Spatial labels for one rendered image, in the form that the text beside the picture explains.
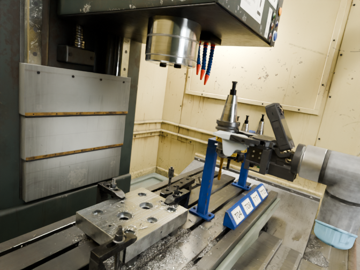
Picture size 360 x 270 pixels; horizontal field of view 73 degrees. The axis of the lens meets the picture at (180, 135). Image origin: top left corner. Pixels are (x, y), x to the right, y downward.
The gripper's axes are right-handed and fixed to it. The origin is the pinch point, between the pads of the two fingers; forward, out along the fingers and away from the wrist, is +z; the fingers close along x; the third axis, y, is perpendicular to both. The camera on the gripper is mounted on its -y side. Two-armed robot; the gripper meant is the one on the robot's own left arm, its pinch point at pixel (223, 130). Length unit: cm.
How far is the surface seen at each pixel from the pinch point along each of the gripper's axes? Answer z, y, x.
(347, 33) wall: -15, -49, 101
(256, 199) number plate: 0, 38, 53
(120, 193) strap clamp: 33.8, 31.0, -2.9
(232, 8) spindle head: 1.6, -29.3, -4.0
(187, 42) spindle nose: 14.6, -22.0, -1.8
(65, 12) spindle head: 61, -29, -11
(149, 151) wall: 104, 49, 92
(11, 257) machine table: 38, 42, -36
